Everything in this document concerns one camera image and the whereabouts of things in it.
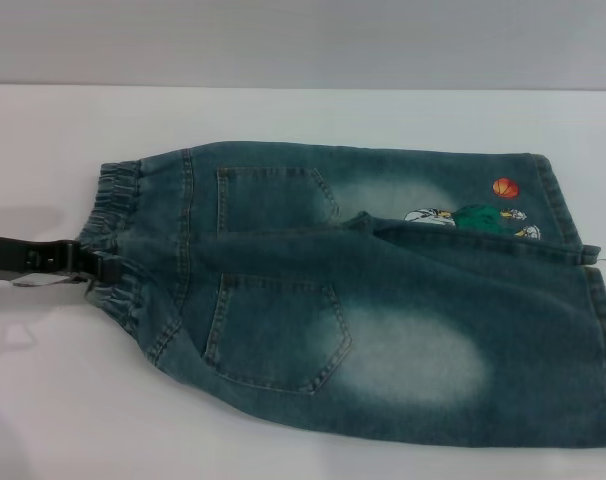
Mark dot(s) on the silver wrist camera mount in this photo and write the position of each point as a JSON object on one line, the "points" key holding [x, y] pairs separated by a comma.
{"points": [[33, 281]]}

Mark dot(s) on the blue denim shorts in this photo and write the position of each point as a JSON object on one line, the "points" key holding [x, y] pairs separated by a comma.
{"points": [[383, 300]]}

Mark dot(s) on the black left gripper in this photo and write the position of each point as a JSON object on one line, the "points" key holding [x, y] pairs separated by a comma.
{"points": [[8, 254]]}

